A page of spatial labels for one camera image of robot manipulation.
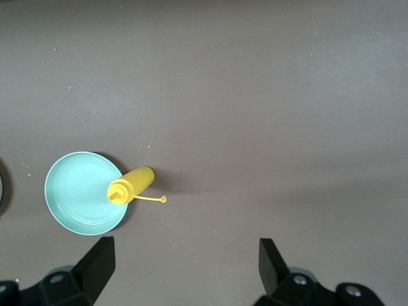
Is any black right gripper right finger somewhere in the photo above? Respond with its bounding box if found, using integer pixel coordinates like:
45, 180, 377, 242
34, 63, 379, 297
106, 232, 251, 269
254, 238, 388, 306

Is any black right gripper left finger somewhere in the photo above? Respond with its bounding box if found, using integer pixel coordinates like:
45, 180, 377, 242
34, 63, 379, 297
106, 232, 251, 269
0, 236, 115, 306

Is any yellow squeeze bottle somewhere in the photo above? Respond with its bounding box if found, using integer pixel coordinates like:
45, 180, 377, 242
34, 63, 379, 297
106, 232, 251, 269
106, 165, 167, 205

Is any mint green plate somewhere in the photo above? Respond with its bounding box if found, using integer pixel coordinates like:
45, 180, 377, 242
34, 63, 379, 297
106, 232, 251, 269
44, 151, 129, 237

